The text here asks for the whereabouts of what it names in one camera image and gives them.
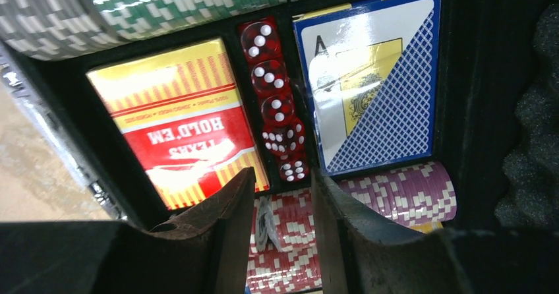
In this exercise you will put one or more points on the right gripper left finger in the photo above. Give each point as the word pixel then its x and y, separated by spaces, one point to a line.
pixel 202 250

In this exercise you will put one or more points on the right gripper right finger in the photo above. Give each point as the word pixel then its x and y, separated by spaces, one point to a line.
pixel 361 251

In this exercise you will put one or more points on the red die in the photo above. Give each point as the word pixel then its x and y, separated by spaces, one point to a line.
pixel 293 168
pixel 277 110
pixel 270 78
pixel 260 40
pixel 286 139

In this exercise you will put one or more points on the black poker set case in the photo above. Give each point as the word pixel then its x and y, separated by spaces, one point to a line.
pixel 487 61

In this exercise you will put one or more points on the red Texas Hold'em card box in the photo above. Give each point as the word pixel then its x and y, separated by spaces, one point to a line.
pixel 182 115

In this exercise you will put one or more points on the red white poker chip stack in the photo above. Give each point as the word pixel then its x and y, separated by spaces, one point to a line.
pixel 283 255

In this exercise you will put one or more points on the gold poker chip stack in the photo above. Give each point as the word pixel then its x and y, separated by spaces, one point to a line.
pixel 427 227

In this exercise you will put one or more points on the purple white poker chip stack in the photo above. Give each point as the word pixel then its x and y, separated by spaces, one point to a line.
pixel 410 196

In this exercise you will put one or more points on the blue ace card box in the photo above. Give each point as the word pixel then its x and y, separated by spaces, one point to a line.
pixel 370 70

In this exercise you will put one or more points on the green poker chip stack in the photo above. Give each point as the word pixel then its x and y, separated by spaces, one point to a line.
pixel 141 19

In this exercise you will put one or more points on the grey poker chip stack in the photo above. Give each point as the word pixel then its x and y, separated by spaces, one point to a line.
pixel 53 30

